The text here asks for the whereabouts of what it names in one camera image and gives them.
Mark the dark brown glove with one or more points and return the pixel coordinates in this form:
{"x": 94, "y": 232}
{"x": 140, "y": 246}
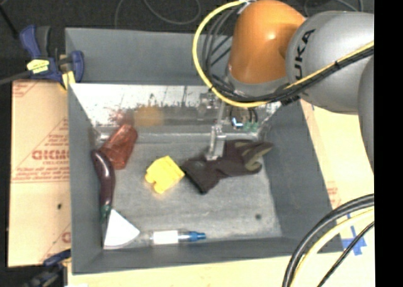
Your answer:
{"x": 220, "y": 166}

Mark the purple toy eggplant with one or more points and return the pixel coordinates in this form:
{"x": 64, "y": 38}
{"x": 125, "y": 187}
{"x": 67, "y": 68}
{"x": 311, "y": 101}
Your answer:
{"x": 106, "y": 175}

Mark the grey metal bin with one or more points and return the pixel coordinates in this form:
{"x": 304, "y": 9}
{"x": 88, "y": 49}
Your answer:
{"x": 195, "y": 207}

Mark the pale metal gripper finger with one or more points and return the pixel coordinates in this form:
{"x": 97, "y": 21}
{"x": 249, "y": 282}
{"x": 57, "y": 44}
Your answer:
{"x": 214, "y": 141}
{"x": 221, "y": 147}

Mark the red clear plastic cup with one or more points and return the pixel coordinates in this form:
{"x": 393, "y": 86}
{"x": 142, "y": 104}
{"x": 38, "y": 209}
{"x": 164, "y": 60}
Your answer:
{"x": 121, "y": 145}

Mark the white wedge piece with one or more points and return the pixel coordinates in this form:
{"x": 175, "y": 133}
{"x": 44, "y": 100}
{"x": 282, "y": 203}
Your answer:
{"x": 119, "y": 230}

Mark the yellow block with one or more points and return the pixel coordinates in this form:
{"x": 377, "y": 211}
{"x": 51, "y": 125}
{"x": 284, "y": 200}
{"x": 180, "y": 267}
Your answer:
{"x": 164, "y": 174}

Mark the clear tube with blue cap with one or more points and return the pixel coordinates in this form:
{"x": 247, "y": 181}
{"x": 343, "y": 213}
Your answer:
{"x": 167, "y": 237}

